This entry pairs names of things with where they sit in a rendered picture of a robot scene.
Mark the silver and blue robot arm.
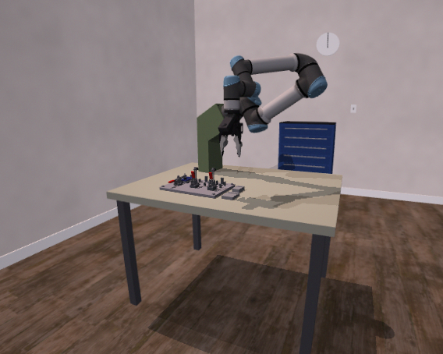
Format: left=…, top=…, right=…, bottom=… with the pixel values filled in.
left=218, top=53, right=328, bottom=133

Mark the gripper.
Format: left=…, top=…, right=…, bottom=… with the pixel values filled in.
left=219, top=110, right=243, bottom=158

